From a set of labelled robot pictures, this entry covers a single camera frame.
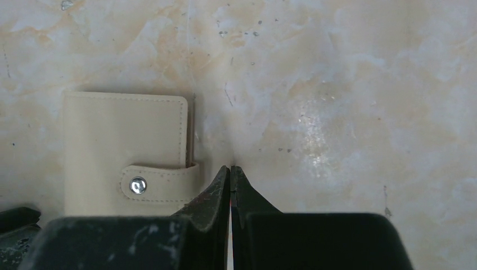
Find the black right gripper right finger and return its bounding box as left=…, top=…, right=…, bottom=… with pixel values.
left=231, top=166, right=412, bottom=269

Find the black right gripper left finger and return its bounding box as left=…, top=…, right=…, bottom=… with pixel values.
left=19, top=166, right=230, bottom=269

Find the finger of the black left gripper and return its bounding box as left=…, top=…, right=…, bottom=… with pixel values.
left=1, top=207, right=41, bottom=269

